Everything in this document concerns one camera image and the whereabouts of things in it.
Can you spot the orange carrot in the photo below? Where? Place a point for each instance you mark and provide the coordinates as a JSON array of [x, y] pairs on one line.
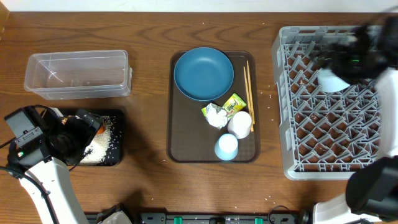
[[101, 130]]

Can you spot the light blue bowl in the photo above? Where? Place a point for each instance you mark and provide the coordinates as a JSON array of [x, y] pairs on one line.
[[329, 82]]

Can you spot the wooden chopstick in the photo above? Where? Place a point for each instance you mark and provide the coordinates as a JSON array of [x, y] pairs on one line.
[[250, 91], [248, 98]]

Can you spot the pile of white rice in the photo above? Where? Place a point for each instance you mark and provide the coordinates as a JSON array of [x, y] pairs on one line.
[[104, 148]]

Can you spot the green snack wrapper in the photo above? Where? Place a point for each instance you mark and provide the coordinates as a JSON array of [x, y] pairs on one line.
[[233, 105]]

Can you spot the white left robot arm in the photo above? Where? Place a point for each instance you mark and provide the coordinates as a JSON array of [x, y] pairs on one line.
[[50, 188]]

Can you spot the clear plastic bin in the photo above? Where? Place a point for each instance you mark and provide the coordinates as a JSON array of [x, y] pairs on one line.
[[79, 75]]

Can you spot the brown serving tray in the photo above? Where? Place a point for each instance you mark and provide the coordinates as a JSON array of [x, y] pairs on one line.
[[190, 139]]

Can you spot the light blue plastic cup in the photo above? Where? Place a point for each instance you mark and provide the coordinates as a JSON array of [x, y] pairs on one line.
[[226, 147]]

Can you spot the crumpled white paper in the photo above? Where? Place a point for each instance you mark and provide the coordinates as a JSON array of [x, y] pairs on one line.
[[215, 115]]

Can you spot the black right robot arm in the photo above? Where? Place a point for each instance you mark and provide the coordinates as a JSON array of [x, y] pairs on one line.
[[371, 192]]

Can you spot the black waste tray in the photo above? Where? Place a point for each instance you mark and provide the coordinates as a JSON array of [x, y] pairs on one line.
[[85, 137]]

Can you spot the white plastic cup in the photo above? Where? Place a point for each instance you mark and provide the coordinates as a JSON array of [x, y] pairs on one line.
[[240, 125]]

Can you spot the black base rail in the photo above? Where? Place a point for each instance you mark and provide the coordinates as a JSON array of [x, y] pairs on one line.
[[162, 218]]

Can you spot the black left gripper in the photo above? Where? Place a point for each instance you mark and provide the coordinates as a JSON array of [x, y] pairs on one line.
[[86, 132]]

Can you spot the grey dishwasher rack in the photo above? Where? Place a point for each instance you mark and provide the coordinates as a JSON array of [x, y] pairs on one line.
[[323, 136]]

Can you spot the dark blue plate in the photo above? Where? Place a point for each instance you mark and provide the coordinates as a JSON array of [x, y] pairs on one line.
[[203, 74]]

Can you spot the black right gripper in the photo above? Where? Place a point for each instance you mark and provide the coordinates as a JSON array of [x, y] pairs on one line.
[[329, 60]]

